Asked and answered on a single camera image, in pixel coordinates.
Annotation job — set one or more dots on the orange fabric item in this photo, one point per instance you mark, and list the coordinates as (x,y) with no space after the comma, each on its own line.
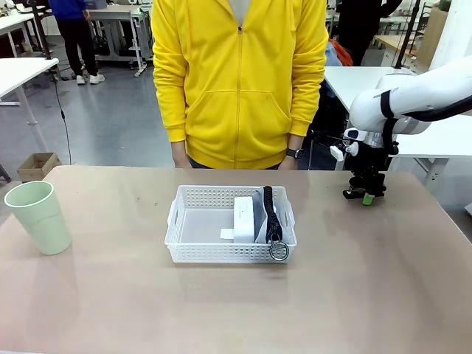
(341,53)

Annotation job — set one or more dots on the grey campus pencil case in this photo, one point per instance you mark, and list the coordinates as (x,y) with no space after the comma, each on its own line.
(271,217)

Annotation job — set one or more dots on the light green plastic cup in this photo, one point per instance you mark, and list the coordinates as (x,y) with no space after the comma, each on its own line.
(40,221)

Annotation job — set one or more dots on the large white table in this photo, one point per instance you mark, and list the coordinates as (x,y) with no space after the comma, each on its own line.
(354,79)

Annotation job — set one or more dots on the black wrist watch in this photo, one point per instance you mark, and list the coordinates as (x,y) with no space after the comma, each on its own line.
(295,153)

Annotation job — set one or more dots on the brown cardboard panel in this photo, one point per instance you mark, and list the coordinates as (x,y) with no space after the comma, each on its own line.
(433,33)

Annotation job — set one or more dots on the wooden top desk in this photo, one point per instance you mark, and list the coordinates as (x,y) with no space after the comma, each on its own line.
(391,42)

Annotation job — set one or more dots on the person left hand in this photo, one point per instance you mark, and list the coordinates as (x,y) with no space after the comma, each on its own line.
(288,164)

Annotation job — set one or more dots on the black metal stand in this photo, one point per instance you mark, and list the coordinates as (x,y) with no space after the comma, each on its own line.
(40,29)

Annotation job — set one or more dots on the open cardboard box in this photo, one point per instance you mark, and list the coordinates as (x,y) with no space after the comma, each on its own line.
(37,167)

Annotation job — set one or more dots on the small white desk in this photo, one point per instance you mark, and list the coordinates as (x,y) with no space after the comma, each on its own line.
(11,22)

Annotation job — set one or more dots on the person right hand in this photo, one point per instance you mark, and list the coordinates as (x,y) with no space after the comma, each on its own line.
(180,155)

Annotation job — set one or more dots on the person left forearm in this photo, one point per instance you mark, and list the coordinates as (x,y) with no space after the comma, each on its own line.
(295,142)

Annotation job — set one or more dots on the grey height adjustable desk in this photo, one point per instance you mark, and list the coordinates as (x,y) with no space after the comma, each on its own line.
(110,14)

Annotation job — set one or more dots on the person in black clothes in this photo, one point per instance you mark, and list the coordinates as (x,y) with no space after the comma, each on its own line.
(357,29)

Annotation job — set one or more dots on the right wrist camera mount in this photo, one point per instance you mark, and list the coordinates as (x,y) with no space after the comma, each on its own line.
(338,152)

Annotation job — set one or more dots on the white paper label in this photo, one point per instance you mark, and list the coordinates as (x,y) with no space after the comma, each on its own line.
(227,233)

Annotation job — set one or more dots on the white perforated plastic basket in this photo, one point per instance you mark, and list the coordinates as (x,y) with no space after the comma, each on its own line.
(191,252)

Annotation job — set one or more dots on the white rectangular box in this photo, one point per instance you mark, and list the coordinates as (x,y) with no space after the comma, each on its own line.
(244,221)

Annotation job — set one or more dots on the white table with metal legs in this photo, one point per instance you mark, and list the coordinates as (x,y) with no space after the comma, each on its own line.
(22,72)

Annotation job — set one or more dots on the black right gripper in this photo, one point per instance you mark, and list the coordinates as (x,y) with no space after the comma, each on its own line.
(372,158)

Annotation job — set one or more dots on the black slanted pole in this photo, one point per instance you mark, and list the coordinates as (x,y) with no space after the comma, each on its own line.
(405,40)

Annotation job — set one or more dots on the person in yellow hoodie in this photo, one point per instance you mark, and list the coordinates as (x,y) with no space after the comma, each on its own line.
(236,92)

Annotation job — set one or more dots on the person in blue top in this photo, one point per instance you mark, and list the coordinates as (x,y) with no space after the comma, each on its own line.
(75,40)

